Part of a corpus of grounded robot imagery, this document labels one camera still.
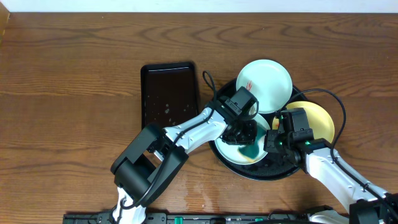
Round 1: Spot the green and yellow sponge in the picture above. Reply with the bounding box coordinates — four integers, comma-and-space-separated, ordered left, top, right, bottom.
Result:
238, 144, 259, 160

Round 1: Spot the mint plate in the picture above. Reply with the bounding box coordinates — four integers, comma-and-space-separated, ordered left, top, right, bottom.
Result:
215, 114, 270, 165
236, 59, 293, 114

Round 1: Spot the yellow plate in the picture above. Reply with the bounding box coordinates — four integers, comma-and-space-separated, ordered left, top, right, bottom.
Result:
286, 101, 335, 143

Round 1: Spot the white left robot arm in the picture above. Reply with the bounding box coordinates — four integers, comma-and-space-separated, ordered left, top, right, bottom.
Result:
111, 97, 258, 223

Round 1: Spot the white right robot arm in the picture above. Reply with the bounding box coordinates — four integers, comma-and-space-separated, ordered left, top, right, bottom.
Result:
264, 130, 397, 223

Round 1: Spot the round black tray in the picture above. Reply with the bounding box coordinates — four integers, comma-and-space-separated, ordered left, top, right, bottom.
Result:
208, 78, 300, 181

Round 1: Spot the rectangular black tray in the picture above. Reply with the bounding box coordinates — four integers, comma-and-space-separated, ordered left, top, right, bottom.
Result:
141, 62, 199, 128

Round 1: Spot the mint plate, red streak stain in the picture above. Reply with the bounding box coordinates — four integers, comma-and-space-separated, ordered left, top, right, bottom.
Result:
236, 59, 293, 114

